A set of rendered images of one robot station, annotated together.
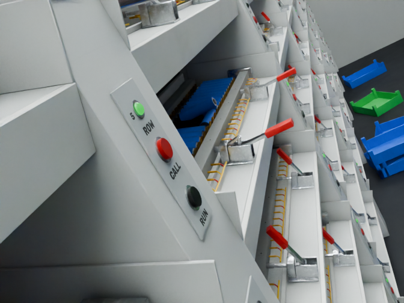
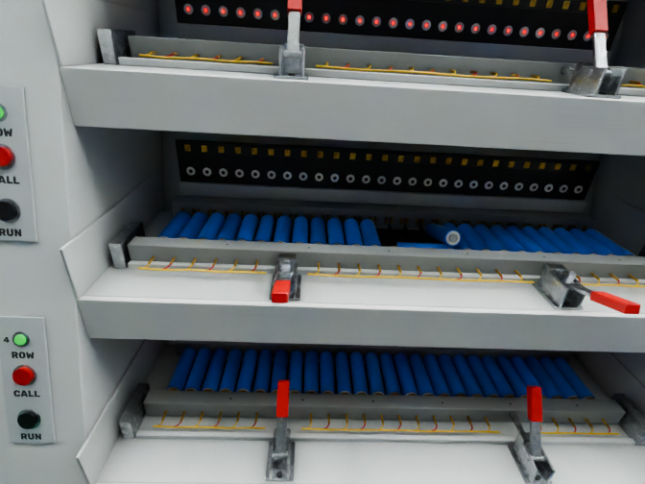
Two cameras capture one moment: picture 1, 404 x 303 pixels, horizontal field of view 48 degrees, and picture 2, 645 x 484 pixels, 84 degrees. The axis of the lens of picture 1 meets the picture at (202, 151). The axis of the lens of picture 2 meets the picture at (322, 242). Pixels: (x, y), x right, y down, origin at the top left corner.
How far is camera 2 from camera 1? 0.56 m
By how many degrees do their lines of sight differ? 64
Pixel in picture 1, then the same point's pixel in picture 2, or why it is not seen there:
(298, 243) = (352, 455)
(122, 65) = (24, 73)
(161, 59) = (154, 100)
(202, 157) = (251, 246)
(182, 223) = not seen: outside the picture
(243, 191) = (190, 295)
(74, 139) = not seen: outside the picture
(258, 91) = (554, 285)
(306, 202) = (470, 469)
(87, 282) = not seen: hidden behind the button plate
